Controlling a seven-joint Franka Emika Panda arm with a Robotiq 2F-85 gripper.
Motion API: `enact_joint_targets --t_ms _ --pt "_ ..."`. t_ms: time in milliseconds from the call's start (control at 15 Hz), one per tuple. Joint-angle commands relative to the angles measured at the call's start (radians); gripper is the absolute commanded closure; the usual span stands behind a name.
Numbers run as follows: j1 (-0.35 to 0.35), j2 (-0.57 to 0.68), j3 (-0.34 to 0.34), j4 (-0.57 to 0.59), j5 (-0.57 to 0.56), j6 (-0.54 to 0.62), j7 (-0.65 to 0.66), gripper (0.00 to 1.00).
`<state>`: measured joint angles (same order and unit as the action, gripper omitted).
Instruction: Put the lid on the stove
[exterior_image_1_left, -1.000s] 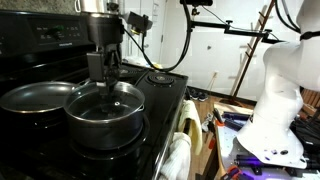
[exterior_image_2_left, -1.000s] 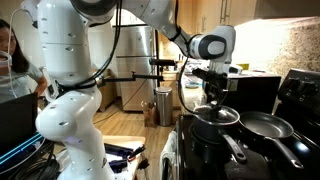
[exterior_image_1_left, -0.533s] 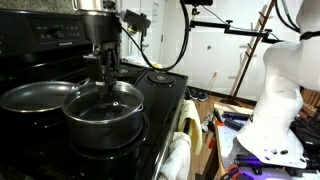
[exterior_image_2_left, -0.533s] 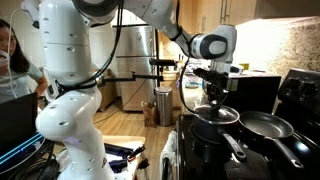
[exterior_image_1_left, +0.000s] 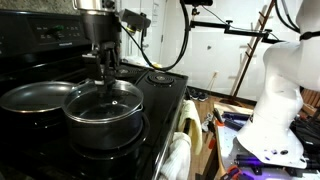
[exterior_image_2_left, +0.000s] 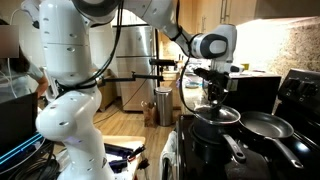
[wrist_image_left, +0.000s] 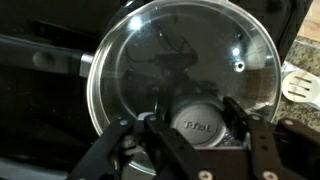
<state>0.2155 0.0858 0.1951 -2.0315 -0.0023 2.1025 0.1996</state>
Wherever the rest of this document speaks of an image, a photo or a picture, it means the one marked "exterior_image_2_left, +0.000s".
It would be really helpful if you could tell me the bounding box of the wooden wall cabinet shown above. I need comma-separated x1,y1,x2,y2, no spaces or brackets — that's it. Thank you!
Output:
156,0,320,34

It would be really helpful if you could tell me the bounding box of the white dish towel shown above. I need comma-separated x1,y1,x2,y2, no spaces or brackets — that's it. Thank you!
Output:
158,130,179,180

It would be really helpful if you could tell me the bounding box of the dark saucepan with long handle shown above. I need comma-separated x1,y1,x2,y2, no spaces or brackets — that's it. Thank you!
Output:
190,114,248,165

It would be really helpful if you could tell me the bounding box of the black electric stove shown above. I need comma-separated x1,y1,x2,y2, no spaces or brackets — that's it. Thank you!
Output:
173,68,320,180

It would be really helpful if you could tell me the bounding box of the steel trash can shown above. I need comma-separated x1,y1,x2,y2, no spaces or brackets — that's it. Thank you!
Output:
154,86,174,128

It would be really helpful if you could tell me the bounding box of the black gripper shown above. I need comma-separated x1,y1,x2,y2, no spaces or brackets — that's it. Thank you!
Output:
207,60,234,108

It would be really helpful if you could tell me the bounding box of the blue black clamp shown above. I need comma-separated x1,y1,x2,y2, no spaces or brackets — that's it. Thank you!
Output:
103,142,148,174

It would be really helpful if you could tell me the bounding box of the grey frying pan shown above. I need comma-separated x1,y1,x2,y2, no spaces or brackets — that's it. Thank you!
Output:
238,110,305,170

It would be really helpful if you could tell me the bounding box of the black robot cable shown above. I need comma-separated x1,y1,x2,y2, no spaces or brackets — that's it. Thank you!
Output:
54,0,201,114

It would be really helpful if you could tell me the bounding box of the speckled granite countertop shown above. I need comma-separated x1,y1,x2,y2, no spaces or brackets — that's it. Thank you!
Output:
181,71,211,116

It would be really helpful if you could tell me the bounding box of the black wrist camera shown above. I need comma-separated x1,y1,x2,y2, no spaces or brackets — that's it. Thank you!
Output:
194,67,211,82

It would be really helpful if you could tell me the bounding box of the small brown floor item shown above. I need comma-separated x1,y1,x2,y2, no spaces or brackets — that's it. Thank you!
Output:
141,100,158,128

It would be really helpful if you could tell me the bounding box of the low wooden cabinet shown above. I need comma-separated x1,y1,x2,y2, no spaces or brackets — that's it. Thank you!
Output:
96,68,118,113

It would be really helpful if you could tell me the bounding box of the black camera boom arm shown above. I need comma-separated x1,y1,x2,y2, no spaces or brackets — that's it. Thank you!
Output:
99,57,178,86

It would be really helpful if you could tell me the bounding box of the black cable bundle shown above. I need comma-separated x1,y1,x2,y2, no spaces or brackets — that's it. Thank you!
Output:
6,141,61,180

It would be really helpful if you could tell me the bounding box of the seated person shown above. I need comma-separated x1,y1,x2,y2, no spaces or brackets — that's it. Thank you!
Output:
0,18,50,105

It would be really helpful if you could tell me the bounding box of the stainless steel refrigerator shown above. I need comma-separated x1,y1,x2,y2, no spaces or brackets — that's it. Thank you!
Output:
112,23,158,113

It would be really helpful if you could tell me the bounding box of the glass lid with black knob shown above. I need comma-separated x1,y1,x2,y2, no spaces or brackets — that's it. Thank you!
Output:
193,104,242,126

